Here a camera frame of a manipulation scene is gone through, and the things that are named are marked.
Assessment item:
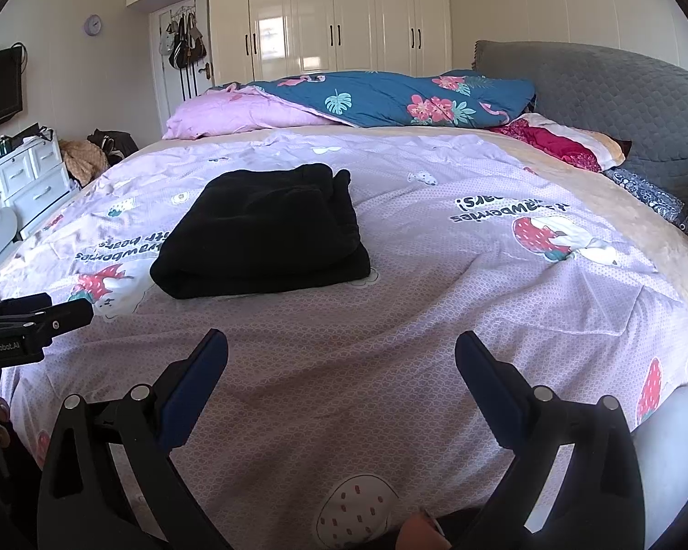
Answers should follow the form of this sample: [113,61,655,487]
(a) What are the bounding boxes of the grey padded headboard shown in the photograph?
[471,40,688,236]

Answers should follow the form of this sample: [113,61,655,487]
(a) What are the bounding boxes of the red floral pillow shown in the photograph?
[490,113,632,174]

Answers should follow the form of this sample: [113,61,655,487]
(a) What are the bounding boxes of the white door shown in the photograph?
[148,5,216,139]

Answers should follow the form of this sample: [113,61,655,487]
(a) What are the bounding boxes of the hanging bags on door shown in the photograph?
[159,8,208,70]

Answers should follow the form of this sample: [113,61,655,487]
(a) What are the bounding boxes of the black paper bag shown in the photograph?
[17,123,55,144]

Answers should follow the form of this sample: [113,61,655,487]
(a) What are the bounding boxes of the blue floral quilt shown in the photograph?
[161,70,537,139]

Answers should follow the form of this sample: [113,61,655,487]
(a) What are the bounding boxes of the pink strawberry printed blanket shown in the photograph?
[0,126,688,542]

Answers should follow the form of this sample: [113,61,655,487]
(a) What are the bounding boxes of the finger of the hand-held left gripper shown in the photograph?
[0,293,54,323]
[18,299,95,339]

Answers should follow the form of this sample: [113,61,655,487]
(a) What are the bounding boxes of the white wardrobe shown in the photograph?
[126,0,454,88]

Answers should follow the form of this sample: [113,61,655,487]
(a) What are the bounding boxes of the white drawer cabinet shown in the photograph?
[0,134,72,224]

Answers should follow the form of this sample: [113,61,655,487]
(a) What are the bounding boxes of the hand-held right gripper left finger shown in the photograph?
[37,328,233,550]

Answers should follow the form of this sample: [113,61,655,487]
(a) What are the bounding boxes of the dark blue patterned pillow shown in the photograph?
[602,167,688,236]

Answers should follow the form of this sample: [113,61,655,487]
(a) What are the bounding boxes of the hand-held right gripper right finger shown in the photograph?
[455,329,646,550]

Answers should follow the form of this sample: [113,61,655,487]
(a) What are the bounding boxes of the brown crumpled cloth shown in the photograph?
[57,138,110,187]

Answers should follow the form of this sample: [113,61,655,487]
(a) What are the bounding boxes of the black sweater with orange cuffs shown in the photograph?
[149,163,372,300]

